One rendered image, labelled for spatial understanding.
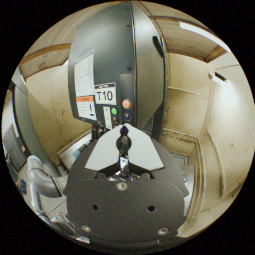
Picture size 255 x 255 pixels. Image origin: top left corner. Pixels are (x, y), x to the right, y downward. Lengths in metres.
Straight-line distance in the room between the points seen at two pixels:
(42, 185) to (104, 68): 0.45
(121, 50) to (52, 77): 1.31
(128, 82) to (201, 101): 1.19
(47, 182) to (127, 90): 0.41
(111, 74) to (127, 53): 0.08
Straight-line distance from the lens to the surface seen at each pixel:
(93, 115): 0.37
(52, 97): 1.44
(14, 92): 0.68
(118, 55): 0.27
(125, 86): 0.24
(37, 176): 0.37
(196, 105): 1.31
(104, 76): 0.29
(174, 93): 1.24
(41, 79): 1.47
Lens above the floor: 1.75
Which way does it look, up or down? 30 degrees down
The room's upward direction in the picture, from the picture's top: 1 degrees counter-clockwise
